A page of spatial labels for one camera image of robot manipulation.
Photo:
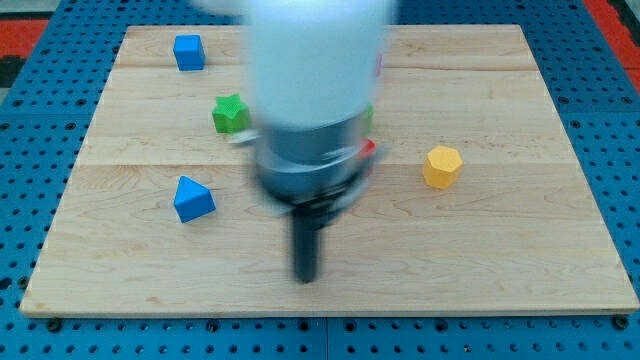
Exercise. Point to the blue triangle block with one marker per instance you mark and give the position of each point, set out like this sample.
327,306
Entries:
192,200

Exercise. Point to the wooden board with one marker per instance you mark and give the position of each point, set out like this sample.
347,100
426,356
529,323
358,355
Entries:
518,233

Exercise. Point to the grey black tool mount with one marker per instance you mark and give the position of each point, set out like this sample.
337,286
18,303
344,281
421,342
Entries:
315,170

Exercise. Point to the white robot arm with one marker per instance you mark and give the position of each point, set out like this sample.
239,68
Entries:
312,74

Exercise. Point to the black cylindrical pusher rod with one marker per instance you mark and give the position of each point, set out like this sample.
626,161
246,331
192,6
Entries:
306,233

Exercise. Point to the blue cube block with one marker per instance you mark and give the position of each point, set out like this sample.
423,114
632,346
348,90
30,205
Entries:
189,52

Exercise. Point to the green block behind arm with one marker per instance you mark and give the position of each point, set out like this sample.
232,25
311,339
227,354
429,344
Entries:
368,119

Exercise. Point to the green star block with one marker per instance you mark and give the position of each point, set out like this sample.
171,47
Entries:
231,114

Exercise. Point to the yellow hexagon block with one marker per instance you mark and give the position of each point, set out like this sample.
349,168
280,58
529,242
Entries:
442,167

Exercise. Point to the red block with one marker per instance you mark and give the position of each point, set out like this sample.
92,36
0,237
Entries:
368,148

